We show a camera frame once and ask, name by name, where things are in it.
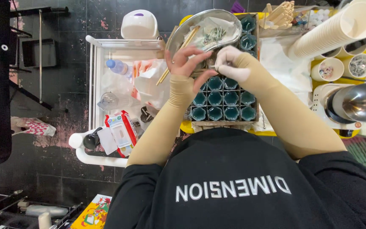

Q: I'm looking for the yellow colourful printed box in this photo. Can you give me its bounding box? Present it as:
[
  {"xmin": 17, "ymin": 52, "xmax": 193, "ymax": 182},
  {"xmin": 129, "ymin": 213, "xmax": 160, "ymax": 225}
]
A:
[{"xmin": 70, "ymin": 194, "xmax": 112, "ymax": 229}]

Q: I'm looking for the white electric hot plate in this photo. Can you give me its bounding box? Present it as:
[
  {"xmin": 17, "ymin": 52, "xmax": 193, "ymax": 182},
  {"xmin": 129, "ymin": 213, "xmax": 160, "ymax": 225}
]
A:
[{"xmin": 311, "ymin": 83, "xmax": 363, "ymax": 131}]

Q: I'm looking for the heap of metal wick tabs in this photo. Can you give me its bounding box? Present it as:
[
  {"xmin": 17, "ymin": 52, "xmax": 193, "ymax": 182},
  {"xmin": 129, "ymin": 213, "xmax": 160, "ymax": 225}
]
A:
[{"xmin": 203, "ymin": 27, "xmax": 227, "ymax": 45}]

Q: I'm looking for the purple plastic piece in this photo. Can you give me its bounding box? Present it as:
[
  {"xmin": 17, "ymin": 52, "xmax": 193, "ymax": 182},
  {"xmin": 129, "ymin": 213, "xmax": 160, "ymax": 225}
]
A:
[{"xmin": 231, "ymin": 1, "xmax": 246, "ymax": 14}]

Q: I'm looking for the white and orange plastic bag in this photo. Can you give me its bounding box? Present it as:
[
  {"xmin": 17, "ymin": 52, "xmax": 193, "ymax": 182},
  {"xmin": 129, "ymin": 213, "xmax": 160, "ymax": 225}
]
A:
[{"xmin": 132, "ymin": 59, "xmax": 171, "ymax": 110}]

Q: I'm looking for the white plastic trolley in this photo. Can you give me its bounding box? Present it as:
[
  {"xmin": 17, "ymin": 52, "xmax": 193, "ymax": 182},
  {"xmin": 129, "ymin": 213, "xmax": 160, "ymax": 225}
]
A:
[{"xmin": 68, "ymin": 35, "xmax": 172, "ymax": 168}]

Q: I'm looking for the group of teal candle cups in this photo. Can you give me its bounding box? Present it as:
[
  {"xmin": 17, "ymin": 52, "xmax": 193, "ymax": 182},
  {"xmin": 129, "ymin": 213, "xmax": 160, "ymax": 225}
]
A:
[{"xmin": 191, "ymin": 15, "xmax": 258, "ymax": 122}]

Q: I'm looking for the wooden chopstick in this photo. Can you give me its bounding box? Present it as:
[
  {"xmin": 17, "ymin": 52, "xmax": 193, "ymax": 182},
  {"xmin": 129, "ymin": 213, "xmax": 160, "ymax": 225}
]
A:
[
  {"xmin": 156, "ymin": 25, "xmax": 199, "ymax": 86},
  {"xmin": 158, "ymin": 26, "xmax": 201, "ymax": 86}
]

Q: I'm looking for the steel kidney dish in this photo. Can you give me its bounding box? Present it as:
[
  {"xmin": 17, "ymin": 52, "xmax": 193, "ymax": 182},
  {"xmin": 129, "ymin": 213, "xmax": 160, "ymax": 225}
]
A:
[{"xmin": 166, "ymin": 9, "xmax": 243, "ymax": 61}]

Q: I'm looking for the white bag with pink print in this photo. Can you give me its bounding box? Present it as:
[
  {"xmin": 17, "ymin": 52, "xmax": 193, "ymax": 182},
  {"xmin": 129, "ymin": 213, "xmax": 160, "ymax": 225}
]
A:
[{"xmin": 10, "ymin": 116, "xmax": 57, "ymax": 137}]

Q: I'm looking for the white paper sheet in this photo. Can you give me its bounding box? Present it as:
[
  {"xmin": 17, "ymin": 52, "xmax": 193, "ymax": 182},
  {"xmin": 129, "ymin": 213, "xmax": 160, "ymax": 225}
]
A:
[{"xmin": 251, "ymin": 34, "xmax": 314, "ymax": 132}]

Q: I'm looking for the white nail lamp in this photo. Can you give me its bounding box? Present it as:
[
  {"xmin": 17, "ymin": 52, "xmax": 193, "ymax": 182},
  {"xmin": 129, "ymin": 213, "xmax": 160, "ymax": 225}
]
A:
[{"xmin": 121, "ymin": 9, "xmax": 160, "ymax": 40}]

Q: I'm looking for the person's right hand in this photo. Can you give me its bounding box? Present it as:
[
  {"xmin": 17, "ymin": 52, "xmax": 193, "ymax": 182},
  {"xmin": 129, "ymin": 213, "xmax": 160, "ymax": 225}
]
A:
[{"xmin": 214, "ymin": 45, "xmax": 252, "ymax": 84}]

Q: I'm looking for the black round bottle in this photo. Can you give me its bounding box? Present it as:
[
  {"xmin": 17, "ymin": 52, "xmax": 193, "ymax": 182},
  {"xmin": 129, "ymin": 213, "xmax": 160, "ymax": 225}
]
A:
[{"xmin": 83, "ymin": 127, "xmax": 103, "ymax": 150}]

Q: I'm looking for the paper cup with metal tabs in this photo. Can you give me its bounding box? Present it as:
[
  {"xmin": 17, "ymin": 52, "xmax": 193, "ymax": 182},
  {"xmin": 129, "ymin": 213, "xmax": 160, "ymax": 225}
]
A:
[{"xmin": 342, "ymin": 53, "xmax": 366, "ymax": 79}]

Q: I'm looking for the paper cup with beads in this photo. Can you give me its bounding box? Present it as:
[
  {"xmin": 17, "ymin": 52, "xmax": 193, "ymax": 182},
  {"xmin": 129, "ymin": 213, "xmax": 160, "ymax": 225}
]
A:
[{"xmin": 310, "ymin": 57, "xmax": 345, "ymax": 82}]

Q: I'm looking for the steel melting pot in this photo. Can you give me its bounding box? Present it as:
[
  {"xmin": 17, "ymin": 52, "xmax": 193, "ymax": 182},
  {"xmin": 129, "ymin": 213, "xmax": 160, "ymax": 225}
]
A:
[{"xmin": 325, "ymin": 83, "xmax": 366, "ymax": 124}]

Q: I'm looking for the clear plastic bottle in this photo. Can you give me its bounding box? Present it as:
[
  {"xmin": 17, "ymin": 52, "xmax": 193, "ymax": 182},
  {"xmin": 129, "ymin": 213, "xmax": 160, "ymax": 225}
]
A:
[{"xmin": 97, "ymin": 92, "xmax": 140, "ymax": 111}]

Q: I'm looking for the stack of cream paper cups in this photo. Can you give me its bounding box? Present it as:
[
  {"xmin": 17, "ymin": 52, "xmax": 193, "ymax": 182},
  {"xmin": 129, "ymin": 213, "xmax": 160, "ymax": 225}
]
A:
[{"xmin": 288, "ymin": 0, "xmax": 366, "ymax": 61}]

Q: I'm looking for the person's left hand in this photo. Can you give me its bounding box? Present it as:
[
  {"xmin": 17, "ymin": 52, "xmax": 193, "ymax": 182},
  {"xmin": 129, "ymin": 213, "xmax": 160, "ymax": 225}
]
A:
[{"xmin": 165, "ymin": 45, "xmax": 219, "ymax": 94}]

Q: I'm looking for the cream paper cup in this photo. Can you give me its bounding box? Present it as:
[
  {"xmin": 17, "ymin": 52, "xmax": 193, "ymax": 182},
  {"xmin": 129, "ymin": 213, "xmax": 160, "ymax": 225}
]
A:
[
  {"xmin": 314, "ymin": 47, "xmax": 343, "ymax": 61},
  {"xmin": 342, "ymin": 36, "xmax": 366, "ymax": 58}
]

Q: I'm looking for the red and white wipes packet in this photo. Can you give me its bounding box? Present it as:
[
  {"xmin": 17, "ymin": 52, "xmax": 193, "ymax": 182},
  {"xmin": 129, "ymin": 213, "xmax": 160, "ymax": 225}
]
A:
[{"xmin": 97, "ymin": 110, "xmax": 139, "ymax": 158}]

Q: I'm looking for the clear bottle with blue cap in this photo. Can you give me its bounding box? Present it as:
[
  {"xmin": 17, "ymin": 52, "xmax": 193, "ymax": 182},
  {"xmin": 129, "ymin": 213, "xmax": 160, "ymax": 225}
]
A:
[{"xmin": 106, "ymin": 59, "xmax": 133, "ymax": 77}]

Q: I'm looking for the clear box of white balls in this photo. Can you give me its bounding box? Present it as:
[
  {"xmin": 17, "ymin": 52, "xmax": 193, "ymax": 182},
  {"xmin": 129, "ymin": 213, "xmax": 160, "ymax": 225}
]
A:
[{"xmin": 292, "ymin": 8, "xmax": 340, "ymax": 32}]

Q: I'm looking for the white tissue paper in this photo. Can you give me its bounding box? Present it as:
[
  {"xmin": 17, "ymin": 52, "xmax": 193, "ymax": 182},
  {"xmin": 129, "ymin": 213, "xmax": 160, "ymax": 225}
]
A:
[{"xmin": 183, "ymin": 17, "xmax": 242, "ymax": 51}]

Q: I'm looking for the green striped mat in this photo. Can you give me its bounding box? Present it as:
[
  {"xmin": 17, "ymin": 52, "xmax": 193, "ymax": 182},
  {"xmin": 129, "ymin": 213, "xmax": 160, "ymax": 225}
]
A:
[{"xmin": 341, "ymin": 135, "xmax": 366, "ymax": 175}]

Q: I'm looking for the black wire rack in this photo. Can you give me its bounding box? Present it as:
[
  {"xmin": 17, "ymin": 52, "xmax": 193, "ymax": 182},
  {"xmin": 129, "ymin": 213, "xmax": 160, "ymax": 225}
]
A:
[{"xmin": 0, "ymin": 190, "xmax": 84, "ymax": 229}]

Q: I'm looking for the white bottle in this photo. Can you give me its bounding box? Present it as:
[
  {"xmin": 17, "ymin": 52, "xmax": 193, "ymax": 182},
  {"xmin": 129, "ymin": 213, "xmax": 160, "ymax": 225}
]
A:
[{"xmin": 38, "ymin": 212, "xmax": 53, "ymax": 229}]

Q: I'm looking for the black shirt with white print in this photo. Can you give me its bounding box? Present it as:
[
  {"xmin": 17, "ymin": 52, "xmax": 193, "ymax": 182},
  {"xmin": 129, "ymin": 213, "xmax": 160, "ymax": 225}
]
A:
[{"xmin": 104, "ymin": 127, "xmax": 366, "ymax": 229}]

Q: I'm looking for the pile of wooden sticks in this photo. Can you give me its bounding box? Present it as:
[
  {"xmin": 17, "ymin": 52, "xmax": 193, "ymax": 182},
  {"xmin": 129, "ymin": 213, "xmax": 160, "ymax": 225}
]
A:
[{"xmin": 259, "ymin": 1, "xmax": 295, "ymax": 31}]

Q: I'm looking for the black metal stool frame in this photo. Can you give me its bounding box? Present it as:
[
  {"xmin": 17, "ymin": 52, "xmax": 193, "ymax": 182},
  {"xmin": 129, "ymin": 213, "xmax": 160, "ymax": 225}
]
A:
[{"xmin": 9, "ymin": 6, "xmax": 70, "ymax": 113}]

